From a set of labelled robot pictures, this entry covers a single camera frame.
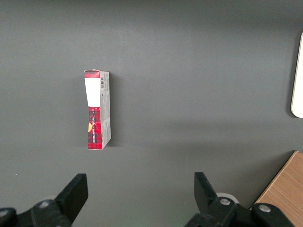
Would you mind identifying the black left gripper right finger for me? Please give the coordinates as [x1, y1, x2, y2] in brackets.
[183, 172, 293, 227]

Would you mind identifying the red plaid cardboard box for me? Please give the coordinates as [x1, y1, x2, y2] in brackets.
[83, 69, 112, 151]

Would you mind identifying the beige plastic tray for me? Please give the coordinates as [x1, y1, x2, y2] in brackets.
[290, 31, 303, 119]

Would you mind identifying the wooden drawer cabinet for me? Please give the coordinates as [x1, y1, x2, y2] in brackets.
[250, 150, 303, 227]

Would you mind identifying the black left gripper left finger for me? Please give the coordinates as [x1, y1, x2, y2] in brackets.
[0, 173, 89, 227]

